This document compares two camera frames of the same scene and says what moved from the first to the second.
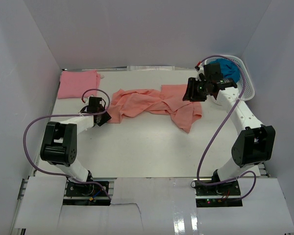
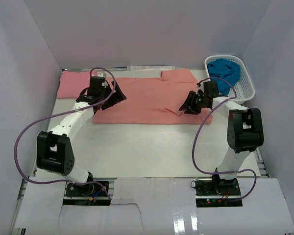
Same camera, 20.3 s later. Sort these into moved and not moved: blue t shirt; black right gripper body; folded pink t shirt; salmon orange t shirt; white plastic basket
Moved: black right gripper body; salmon orange t shirt
Not moved: folded pink t shirt; blue t shirt; white plastic basket
